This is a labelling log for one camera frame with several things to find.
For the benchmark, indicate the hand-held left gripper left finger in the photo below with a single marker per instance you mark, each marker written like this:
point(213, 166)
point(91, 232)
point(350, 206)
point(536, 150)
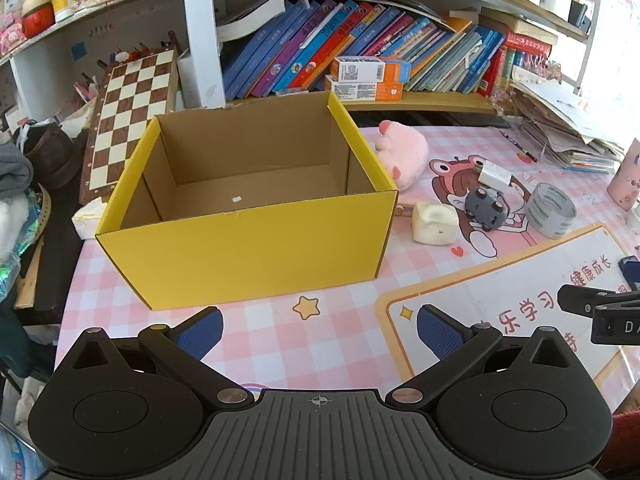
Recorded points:
point(200, 332)

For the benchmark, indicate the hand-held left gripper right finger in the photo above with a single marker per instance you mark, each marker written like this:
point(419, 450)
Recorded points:
point(440, 332)

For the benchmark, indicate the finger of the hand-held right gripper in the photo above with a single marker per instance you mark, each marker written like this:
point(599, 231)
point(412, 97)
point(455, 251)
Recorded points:
point(580, 300)
point(632, 272)

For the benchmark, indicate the grey tape roll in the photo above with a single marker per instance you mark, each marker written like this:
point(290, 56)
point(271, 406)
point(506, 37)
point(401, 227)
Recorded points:
point(537, 215)

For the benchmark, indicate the yellow cardboard box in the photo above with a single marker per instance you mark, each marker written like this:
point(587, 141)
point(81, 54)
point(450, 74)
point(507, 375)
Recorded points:
point(250, 250)

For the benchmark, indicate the cream squishy cube toy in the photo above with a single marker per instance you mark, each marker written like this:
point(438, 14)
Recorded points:
point(432, 225)

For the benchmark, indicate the white charger adapter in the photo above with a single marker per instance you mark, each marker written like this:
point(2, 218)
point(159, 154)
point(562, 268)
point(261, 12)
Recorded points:
point(495, 175)

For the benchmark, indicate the pink plush toy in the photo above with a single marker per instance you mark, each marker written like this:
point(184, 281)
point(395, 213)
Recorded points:
point(405, 152)

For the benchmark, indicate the pink cylindrical container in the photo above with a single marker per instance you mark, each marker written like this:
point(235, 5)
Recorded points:
point(627, 175)

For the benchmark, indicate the pink printed desk mat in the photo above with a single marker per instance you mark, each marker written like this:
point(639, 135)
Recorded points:
point(325, 320)

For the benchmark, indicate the dark red cloth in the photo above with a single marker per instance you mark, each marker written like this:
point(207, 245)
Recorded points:
point(625, 450)

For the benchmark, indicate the white crumpled paper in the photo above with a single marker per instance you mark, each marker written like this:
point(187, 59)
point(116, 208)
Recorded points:
point(90, 217)

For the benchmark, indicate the black pen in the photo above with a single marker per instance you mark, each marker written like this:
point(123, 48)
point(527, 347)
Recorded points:
point(520, 147)

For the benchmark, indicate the pile of papers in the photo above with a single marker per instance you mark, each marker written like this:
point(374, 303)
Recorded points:
point(565, 120)

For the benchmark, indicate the shiny teal bag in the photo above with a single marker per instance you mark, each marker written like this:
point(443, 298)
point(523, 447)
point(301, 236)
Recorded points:
point(17, 250)

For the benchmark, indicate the plastic water bottle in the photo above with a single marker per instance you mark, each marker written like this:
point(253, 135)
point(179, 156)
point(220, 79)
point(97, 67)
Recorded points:
point(17, 455)

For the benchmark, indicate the brown and white chessboard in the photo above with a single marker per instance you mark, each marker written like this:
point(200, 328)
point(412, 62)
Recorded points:
point(130, 110)

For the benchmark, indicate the dark brown bag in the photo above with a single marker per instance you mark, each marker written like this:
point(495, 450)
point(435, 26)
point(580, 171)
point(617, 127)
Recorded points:
point(50, 152)

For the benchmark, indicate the grey cloth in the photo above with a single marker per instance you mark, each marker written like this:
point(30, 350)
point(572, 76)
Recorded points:
point(12, 167)

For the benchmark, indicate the orange and white carton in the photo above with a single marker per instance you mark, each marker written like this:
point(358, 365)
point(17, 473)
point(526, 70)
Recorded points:
point(360, 91)
point(370, 69)

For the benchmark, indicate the small black box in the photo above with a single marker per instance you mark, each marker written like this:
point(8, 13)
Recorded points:
point(578, 14)

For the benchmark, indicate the row of colourful books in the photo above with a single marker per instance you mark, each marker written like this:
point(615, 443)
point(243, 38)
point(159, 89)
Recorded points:
point(310, 45)

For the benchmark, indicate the white side shelf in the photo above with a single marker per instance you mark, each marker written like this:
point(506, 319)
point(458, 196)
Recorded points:
point(45, 60)

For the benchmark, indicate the thick white-paged book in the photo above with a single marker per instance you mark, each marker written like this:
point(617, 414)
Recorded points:
point(250, 20)

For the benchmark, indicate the red round toy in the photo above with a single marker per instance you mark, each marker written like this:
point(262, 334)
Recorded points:
point(37, 17)

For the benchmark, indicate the alphabet wall poster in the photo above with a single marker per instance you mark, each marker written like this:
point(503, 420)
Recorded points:
point(617, 35)

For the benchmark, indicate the wooden bookshelf with white frame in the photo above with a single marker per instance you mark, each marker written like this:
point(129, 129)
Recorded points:
point(200, 35)

